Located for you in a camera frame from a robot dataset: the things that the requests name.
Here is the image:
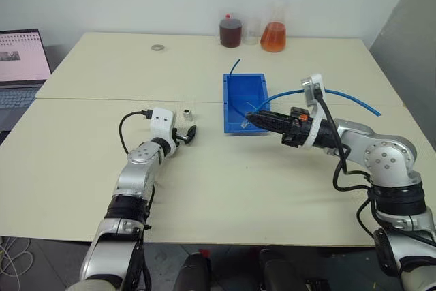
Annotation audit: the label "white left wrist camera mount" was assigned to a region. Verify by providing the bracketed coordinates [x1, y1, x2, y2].
[149, 107, 176, 142]

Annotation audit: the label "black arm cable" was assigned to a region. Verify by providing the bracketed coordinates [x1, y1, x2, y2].
[118, 109, 153, 156]
[312, 85, 379, 241]

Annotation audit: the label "beaker with dark liquid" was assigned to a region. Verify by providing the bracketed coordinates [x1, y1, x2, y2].
[219, 11, 245, 48]

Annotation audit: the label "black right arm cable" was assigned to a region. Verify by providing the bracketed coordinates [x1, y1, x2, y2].
[312, 85, 379, 241]

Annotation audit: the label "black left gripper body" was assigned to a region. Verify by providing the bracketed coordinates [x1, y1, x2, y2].
[171, 128, 189, 144]

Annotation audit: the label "blue network cable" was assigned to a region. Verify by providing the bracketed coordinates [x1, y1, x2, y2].
[227, 59, 383, 129]

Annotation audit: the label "dark rounded shape red mark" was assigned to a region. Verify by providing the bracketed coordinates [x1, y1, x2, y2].
[176, 248, 214, 291]

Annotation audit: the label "blue plastic bin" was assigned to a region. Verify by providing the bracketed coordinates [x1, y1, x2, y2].
[222, 72, 273, 137]

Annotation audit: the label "flask with orange liquid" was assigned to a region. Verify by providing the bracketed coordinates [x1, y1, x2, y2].
[260, 0, 289, 54]

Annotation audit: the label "white floor cables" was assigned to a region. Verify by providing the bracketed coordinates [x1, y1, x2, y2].
[0, 235, 35, 280]

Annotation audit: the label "empty clear beaker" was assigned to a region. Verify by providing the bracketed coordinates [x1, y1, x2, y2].
[242, 17, 262, 46]

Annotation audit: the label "open laptop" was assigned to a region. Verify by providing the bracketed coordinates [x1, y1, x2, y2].
[0, 29, 52, 132]

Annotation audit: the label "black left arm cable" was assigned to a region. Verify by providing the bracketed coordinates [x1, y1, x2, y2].
[118, 109, 153, 156]

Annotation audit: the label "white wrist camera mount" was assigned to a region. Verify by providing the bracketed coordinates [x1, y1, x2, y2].
[149, 107, 176, 142]
[299, 73, 327, 151]

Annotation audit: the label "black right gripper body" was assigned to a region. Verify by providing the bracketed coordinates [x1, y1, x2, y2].
[281, 106, 313, 149]

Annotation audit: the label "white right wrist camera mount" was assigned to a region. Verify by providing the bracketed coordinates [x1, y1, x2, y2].
[299, 73, 327, 151]

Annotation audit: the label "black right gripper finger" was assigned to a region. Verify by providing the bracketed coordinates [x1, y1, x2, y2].
[250, 109, 292, 125]
[245, 113, 291, 137]

